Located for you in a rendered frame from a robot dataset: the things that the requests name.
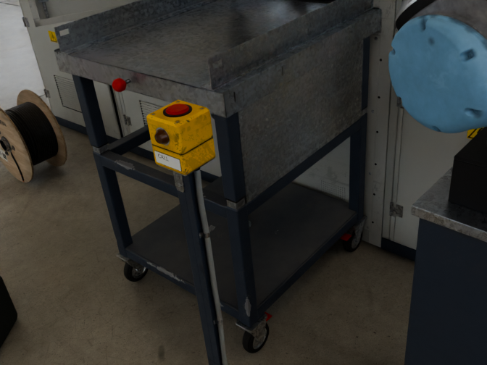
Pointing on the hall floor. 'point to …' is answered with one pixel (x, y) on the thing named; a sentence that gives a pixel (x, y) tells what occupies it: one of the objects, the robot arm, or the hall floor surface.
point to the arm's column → (448, 299)
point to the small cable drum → (30, 137)
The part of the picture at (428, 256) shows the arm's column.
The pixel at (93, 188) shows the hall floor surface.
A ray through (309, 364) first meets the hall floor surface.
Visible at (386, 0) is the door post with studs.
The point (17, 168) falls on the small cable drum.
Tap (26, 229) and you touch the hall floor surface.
